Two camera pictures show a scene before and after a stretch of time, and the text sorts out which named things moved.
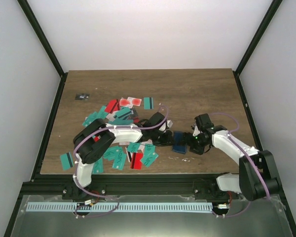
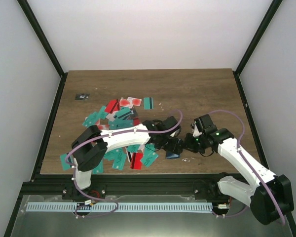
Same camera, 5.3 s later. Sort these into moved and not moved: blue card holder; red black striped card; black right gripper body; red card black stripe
Moved: blue card holder
Not moved: red black striped card; red card black stripe; black right gripper body
